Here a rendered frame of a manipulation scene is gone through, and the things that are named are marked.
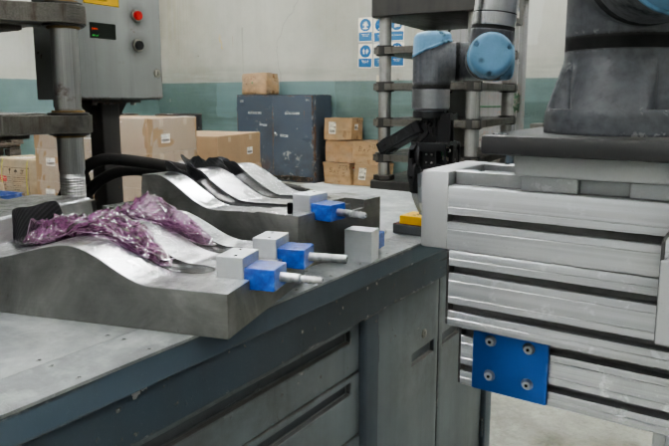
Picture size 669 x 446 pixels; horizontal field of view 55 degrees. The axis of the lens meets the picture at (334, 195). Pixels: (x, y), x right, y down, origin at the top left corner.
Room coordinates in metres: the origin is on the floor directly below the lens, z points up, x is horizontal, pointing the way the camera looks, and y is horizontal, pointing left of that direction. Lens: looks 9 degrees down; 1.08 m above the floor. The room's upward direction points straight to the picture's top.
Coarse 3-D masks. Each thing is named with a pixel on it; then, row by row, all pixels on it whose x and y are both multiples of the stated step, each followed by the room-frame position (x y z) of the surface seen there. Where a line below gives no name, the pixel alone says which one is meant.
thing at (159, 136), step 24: (120, 120) 4.79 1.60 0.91; (144, 120) 4.71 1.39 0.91; (168, 120) 4.90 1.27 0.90; (192, 120) 5.17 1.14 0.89; (48, 144) 5.13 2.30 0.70; (120, 144) 4.79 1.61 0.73; (144, 144) 4.71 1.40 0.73; (168, 144) 4.90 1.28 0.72; (192, 144) 5.17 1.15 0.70; (48, 168) 5.13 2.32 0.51; (48, 192) 5.14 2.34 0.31
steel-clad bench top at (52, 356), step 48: (336, 192) 1.85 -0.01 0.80; (384, 192) 1.85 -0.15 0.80; (384, 240) 1.22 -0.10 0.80; (0, 336) 0.71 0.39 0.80; (48, 336) 0.71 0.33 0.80; (96, 336) 0.71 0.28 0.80; (144, 336) 0.71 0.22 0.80; (192, 336) 0.71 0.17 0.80; (0, 384) 0.58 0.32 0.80; (48, 384) 0.58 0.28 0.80
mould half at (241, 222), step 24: (216, 168) 1.29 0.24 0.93; (144, 192) 1.20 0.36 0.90; (168, 192) 1.16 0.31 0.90; (192, 192) 1.15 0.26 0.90; (240, 192) 1.22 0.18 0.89; (288, 192) 1.29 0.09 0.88; (216, 216) 1.09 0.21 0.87; (240, 216) 1.06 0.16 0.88; (264, 216) 1.03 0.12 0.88; (288, 216) 1.00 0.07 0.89; (312, 216) 1.02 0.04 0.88; (312, 240) 1.02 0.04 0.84; (336, 240) 1.08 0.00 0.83; (312, 264) 1.02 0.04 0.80
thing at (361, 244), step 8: (344, 232) 1.06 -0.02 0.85; (352, 232) 1.06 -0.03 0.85; (360, 232) 1.05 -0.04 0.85; (368, 232) 1.05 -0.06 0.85; (376, 232) 1.07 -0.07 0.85; (384, 232) 1.16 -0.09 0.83; (344, 240) 1.06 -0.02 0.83; (352, 240) 1.06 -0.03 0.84; (360, 240) 1.05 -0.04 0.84; (368, 240) 1.05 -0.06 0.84; (376, 240) 1.07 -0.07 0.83; (344, 248) 1.06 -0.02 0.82; (352, 248) 1.06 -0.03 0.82; (360, 248) 1.05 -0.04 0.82; (368, 248) 1.05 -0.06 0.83; (376, 248) 1.07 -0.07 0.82; (352, 256) 1.06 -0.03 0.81; (360, 256) 1.05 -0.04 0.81; (368, 256) 1.05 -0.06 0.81; (376, 256) 1.07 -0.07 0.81
